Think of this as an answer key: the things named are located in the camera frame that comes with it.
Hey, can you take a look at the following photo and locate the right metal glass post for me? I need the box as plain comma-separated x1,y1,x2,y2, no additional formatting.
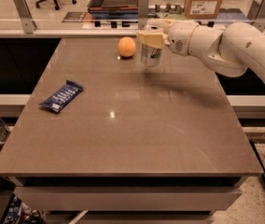
247,0,265,32

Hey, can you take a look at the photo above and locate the left metal glass post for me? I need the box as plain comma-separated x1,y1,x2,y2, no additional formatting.
13,0,36,34

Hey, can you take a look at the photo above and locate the middle metal glass post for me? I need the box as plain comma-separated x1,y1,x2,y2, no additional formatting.
138,0,149,30

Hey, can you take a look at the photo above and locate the grey table drawer front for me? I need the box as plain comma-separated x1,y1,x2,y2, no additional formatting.
15,187,241,212

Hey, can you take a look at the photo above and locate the blue snack bar wrapper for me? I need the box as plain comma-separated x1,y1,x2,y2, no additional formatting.
40,80,83,113

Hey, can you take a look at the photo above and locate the bin of colourful items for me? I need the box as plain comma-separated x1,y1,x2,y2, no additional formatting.
0,195,46,224

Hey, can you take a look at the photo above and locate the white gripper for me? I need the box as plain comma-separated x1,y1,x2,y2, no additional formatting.
136,19,199,56

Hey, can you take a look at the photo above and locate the metal glass post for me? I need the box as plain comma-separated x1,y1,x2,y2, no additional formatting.
247,0,265,32
13,0,36,34
138,0,149,30

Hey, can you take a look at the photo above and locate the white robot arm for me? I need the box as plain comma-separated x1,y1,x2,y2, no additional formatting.
136,19,265,84

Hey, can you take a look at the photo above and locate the orange fruit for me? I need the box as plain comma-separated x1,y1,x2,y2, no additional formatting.
118,36,136,58

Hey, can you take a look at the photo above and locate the white green 7up can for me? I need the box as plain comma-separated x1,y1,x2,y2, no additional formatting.
140,24,165,68

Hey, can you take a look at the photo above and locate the cardboard box with label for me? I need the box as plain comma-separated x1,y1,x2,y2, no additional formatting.
184,0,222,19

